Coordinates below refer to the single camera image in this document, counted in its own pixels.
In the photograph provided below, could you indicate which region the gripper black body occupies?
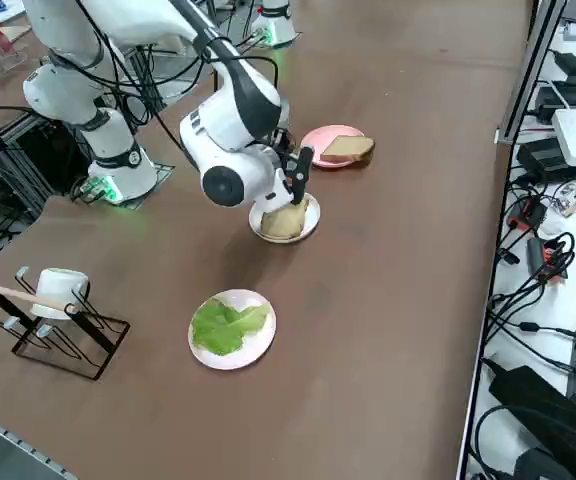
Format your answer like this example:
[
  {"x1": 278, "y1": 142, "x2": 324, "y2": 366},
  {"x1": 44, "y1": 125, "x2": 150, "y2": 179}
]
[{"x1": 269, "y1": 127, "x2": 300, "y2": 174}]

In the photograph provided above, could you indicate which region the aluminium post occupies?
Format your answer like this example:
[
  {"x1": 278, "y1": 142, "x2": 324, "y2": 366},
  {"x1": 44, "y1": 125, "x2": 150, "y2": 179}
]
[{"x1": 496, "y1": 0, "x2": 568, "y2": 146}]

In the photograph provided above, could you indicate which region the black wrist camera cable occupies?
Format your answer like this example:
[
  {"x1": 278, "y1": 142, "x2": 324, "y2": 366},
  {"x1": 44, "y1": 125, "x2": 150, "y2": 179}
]
[{"x1": 75, "y1": 0, "x2": 279, "y2": 166}]

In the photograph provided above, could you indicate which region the white plate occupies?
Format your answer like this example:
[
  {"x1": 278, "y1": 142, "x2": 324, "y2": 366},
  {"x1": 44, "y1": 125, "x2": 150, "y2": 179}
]
[{"x1": 248, "y1": 192, "x2": 322, "y2": 245}]

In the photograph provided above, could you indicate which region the green lettuce leaf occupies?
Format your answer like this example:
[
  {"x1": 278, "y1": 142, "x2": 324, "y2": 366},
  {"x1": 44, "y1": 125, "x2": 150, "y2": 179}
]
[{"x1": 191, "y1": 297, "x2": 271, "y2": 357}]

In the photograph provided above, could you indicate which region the black bag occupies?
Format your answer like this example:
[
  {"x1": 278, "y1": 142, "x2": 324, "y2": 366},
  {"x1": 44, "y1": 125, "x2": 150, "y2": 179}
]
[{"x1": 487, "y1": 364, "x2": 576, "y2": 480}]

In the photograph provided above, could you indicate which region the black power adapter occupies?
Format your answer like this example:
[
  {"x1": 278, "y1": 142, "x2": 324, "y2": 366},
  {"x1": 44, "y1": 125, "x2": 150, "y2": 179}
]
[{"x1": 516, "y1": 137, "x2": 572, "y2": 184}]

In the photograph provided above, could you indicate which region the brown bread slice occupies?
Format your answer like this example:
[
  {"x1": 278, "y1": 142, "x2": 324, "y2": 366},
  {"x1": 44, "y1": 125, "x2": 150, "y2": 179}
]
[
  {"x1": 259, "y1": 195, "x2": 312, "y2": 240},
  {"x1": 319, "y1": 135, "x2": 376, "y2": 164}
]

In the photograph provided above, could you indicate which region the white cup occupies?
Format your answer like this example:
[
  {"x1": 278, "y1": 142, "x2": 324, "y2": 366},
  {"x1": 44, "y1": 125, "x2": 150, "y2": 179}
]
[{"x1": 30, "y1": 268, "x2": 91, "y2": 321}]

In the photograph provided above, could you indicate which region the pale speckled plate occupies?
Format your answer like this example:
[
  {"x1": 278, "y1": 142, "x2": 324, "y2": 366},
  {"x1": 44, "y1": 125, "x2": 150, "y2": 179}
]
[{"x1": 188, "y1": 288, "x2": 278, "y2": 371}]

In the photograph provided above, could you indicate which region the black wire cup rack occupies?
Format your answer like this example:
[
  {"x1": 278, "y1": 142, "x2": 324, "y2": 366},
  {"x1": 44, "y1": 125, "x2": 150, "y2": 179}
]
[{"x1": 0, "y1": 266, "x2": 132, "y2": 382}]

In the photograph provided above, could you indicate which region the aluminium frame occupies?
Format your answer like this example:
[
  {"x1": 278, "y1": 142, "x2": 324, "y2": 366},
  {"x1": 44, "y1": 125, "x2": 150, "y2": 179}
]
[{"x1": 0, "y1": 107, "x2": 77, "y2": 221}]

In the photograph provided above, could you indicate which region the pink plate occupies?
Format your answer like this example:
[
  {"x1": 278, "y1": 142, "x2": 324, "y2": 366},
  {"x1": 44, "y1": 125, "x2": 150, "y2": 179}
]
[{"x1": 300, "y1": 124, "x2": 369, "y2": 170}]

